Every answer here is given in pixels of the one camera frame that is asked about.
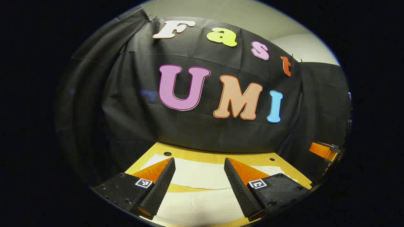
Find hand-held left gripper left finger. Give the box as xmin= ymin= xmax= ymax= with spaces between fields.
xmin=92 ymin=157 xmax=176 ymax=220

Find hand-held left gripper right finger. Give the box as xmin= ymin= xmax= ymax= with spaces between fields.
xmin=224 ymin=158 xmax=311 ymax=222

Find white jeans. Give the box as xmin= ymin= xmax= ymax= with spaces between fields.
xmin=139 ymin=154 xmax=299 ymax=227

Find black backdrop cloth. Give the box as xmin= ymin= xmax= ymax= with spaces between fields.
xmin=55 ymin=5 xmax=352 ymax=189

